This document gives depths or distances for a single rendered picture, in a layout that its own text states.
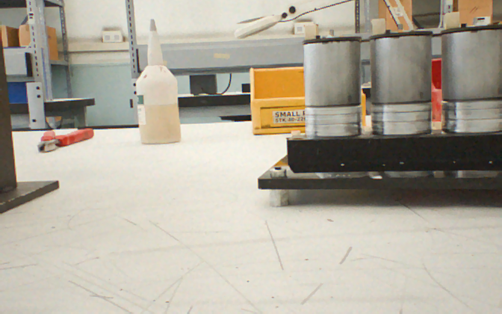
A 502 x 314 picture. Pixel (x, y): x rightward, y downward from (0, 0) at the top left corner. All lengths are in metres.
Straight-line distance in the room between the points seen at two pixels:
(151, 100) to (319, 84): 0.25
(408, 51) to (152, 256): 0.14
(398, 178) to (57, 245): 0.11
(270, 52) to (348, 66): 2.27
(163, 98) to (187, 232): 0.30
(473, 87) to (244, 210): 0.10
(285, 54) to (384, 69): 2.27
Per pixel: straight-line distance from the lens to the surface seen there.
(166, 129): 0.47
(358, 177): 0.21
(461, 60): 0.25
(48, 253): 0.18
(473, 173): 0.22
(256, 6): 4.68
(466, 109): 0.25
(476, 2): 4.50
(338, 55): 0.25
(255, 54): 2.51
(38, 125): 2.72
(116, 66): 4.78
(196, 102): 2.56
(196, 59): 2.53
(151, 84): 0.47
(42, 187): 0.28
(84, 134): 0.55
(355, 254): 0.16
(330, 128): 0.25
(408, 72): 0.24
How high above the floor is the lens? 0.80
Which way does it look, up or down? 6 degrees down
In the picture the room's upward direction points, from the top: 3 degrees counter-clockwise
